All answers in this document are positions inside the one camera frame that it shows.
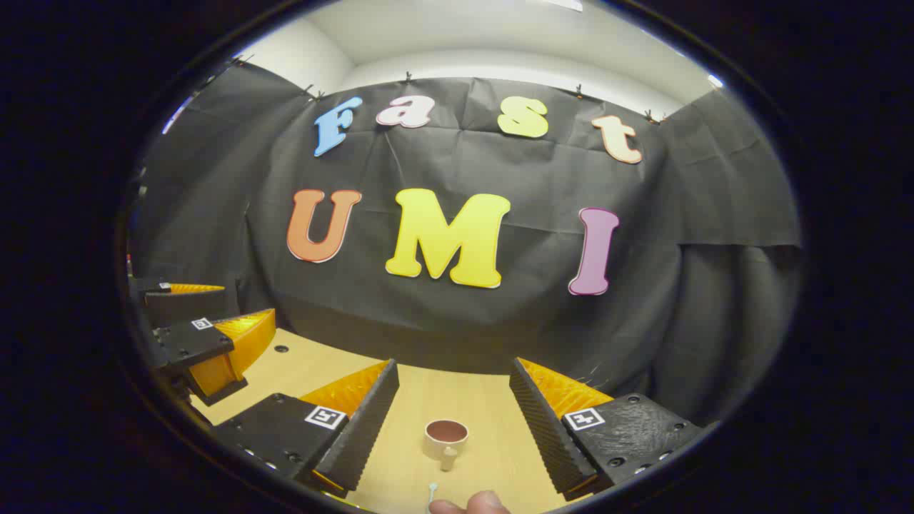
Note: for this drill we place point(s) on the wooden desktop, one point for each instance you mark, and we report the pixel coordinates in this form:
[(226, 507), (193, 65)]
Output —
[(457, 400)]

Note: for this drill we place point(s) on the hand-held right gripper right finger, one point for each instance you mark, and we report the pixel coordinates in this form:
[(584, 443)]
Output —
[(543, 428)]

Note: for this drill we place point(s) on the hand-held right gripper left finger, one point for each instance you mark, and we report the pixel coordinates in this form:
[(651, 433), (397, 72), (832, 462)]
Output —
[(364, 428)]

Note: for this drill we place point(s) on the black backdrop cloth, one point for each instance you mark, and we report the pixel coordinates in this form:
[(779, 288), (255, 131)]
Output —
[(535, 178)]

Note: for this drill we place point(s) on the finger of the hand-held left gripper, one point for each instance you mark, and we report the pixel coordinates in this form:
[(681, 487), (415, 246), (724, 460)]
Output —
[(178, 303), (193, 343)]

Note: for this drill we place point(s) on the pale green toothbrush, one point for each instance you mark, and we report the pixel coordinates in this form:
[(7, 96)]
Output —
[(432, 489)]

